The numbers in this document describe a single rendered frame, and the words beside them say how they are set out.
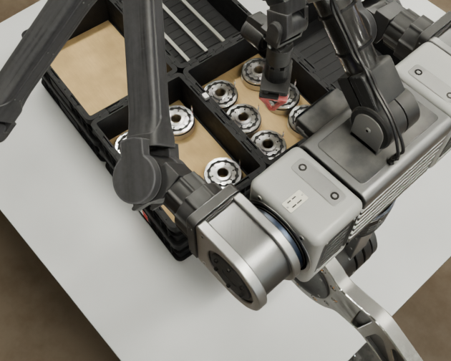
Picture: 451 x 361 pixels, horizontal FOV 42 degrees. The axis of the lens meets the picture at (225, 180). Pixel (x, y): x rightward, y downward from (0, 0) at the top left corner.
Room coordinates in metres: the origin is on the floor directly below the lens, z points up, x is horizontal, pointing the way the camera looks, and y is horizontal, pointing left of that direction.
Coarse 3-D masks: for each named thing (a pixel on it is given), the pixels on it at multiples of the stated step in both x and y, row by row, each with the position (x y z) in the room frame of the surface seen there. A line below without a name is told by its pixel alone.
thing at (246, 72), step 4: (248, 60) 1.19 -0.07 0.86; (252, 60) 1.20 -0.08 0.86; (256, 60) 1.20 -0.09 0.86; (260, 60) 1.20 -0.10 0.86; (264, 60) 1.19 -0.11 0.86; (244, 64) 1.18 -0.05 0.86; (248, 64) 1.18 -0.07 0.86; (252, 64) 1.18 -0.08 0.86; (244, 68) 1.16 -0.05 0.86; (248, 68) 1.16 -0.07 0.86; (244, 72) 1.15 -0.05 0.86; (248, 72) 1.15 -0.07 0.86; (244, 76) 1.13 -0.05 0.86; (248, 76) 1.14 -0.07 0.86; (252, 76) 1.13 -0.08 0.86; (248, 80) 1.12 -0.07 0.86; (252, 80) 1.12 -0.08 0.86; (256, 80) 1.12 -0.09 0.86; (260, 80) 1.12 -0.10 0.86; (256, 84) 1.11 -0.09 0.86; (260, 84) 1.11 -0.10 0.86
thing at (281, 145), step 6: (258, 132) 0.93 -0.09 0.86; (264, 132) 0.93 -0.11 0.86; (270, 132) 0.94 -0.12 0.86; (276, 132) 0.93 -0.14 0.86; (252, 138) 0.91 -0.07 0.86; (258, 138) 0.91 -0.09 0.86; (276, 138) 0.91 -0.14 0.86; (282, 138) 0.91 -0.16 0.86; (258, 144) 0.89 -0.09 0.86; (282, 144) 0.90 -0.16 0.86; (276, 150) 0.88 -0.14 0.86; (282, 150) 0.87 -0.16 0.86; (270, 156) 0.86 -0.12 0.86
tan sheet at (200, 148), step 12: (204, 132) 0.95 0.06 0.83; (180, 144) 0.91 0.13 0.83; (192, 144) 0.91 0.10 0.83; (204, 144) 0.91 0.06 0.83; (216, 144) 0.91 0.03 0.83; (180, 156) 0.87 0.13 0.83; (192, 156) 0.87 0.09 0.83; (204, 156) 0.87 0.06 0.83; (216, 156) 0.87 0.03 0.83; (228, 156) 0.87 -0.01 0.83; (192, 168) 0.83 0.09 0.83; (204, 168) 0.83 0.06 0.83
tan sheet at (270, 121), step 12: (228, 72) 1.17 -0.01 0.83; (240, 72) 1.17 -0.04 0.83; (240, 84) 1.13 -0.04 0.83; (240, 96) 1.08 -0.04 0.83; (252, 96) 1.08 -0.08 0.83; (300, 96) 1.09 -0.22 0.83; (264, 108) 1.04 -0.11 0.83; (264, 120) 1.00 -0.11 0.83; (276, 120) 1.00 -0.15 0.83; (288, 132) 0.96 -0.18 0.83; (288, 144) 0.92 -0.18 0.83
